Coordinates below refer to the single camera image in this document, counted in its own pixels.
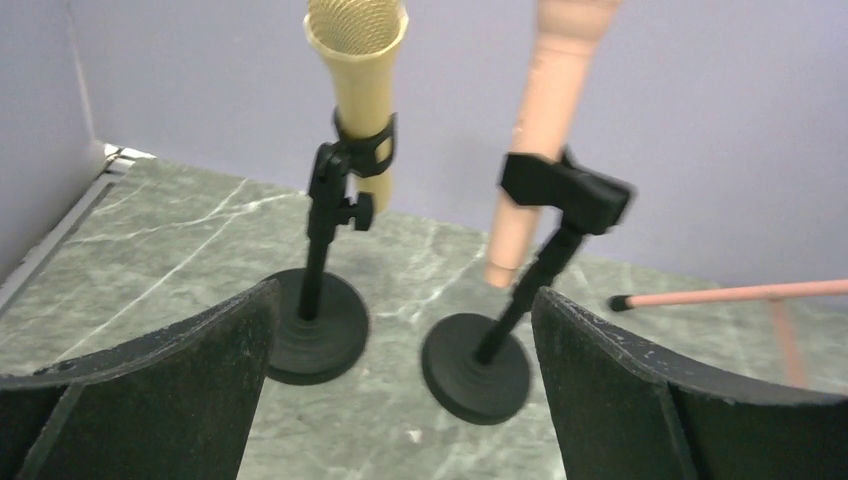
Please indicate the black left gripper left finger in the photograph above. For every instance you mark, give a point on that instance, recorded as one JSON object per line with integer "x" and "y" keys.
{"x": 176, "y": 403}

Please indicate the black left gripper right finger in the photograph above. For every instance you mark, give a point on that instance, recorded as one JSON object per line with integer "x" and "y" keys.
{"x": 624, "y": 407}

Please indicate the black round-base mic stand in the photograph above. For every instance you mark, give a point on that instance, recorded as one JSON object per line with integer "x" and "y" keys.
{"x": 473, "y": 365}

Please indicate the pink toy microphone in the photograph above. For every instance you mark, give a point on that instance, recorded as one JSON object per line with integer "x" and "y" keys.
{"x": 567, "y": 36}

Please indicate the yellow toy microphone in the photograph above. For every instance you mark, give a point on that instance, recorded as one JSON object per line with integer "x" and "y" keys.
{"x": 358, "y": 42}

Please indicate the pink music stand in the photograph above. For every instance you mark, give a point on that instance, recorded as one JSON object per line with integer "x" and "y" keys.
{"x": 774, "y": 294}

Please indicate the aluminium frame rail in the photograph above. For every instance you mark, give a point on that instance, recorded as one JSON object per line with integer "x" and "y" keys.
{"x": 118, "y": 162}

